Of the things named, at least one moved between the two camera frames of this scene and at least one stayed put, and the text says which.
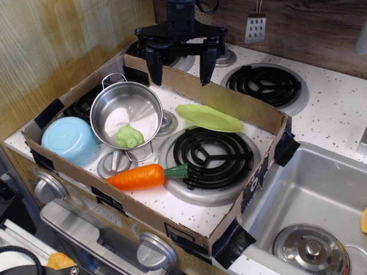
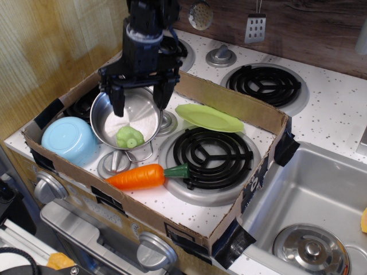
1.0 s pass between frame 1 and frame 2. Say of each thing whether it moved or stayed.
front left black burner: stayed
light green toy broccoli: stayed
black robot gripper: moved
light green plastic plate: stayed
